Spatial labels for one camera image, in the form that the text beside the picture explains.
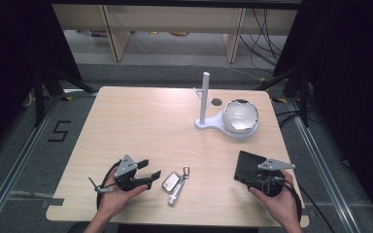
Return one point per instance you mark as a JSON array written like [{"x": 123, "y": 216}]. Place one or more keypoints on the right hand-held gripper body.
[{"x": 273, "y": 183}]

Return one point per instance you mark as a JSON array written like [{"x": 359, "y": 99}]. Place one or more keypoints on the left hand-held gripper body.
[{"x": 125, "y": 166}]

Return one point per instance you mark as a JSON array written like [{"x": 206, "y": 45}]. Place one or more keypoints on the person's right hand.
[{"x": 281, "y": 204}]

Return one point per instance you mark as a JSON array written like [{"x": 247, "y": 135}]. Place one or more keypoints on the person's left hand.
[{"x": 116, "y": 198}]

